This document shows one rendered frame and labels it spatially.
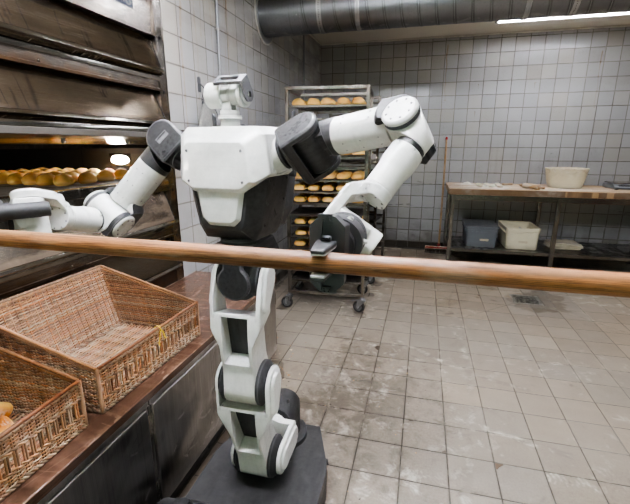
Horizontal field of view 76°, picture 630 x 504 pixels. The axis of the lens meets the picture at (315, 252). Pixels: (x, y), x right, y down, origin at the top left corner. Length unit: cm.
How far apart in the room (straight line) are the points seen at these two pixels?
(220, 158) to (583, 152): 509
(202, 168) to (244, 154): 13
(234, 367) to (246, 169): 60
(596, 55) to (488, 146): 140
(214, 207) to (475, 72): 475
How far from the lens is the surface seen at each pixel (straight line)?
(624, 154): 592
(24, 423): 123
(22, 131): 160
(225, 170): 107
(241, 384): 132
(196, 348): 170
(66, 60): 199
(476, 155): 553
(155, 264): 234
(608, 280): 60
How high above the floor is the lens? 135
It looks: 15 degrees down
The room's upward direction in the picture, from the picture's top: straight up
